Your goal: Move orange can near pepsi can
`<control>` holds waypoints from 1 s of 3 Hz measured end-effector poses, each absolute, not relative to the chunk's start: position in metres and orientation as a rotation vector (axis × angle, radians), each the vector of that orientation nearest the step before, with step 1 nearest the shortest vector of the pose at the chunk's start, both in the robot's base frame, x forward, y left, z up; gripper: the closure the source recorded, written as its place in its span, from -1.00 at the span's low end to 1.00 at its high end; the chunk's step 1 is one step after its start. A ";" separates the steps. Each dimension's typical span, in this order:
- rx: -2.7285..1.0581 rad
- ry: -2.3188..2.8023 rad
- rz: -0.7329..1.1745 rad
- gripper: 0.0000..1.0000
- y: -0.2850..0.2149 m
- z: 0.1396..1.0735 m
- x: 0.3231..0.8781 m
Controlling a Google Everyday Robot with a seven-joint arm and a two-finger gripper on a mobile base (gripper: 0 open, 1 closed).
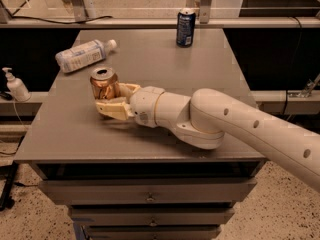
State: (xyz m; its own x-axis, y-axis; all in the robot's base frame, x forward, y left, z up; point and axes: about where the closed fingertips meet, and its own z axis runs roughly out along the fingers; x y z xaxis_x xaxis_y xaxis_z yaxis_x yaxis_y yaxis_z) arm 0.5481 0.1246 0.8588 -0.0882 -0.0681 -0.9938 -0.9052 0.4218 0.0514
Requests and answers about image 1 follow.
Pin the clear plastic water bottle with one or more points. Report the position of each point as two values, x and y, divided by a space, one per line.
83 55

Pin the middle grey drawer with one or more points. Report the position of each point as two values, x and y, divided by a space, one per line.
152 216

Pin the blue Pepsi can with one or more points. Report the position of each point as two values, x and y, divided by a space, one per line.
185 27

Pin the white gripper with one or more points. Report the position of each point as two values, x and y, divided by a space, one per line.
144 104

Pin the white pump dispenser bottle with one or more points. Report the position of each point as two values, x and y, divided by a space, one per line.
16 86

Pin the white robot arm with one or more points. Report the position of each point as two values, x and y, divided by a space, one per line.
203 119

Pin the bottom grey drawer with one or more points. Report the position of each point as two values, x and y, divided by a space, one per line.
154 233

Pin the black stand leg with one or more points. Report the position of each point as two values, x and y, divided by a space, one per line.
7 174

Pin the orange La Croix can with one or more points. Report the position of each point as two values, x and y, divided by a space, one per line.
104 82

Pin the grey drawer cabinet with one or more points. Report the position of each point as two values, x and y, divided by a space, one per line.
69 140

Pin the grey drawer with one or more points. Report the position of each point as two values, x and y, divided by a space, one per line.
154 233
147 191
152 216

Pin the top grey drawer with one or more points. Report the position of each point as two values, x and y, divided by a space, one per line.
147 191

